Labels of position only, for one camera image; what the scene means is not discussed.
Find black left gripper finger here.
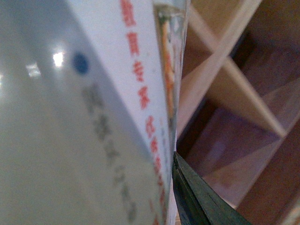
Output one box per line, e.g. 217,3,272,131
172,152,250,225

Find white book red text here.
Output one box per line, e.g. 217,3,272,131
0,0,190,225

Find left wooden shelf cabinet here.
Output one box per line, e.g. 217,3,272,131
178,0,300,225

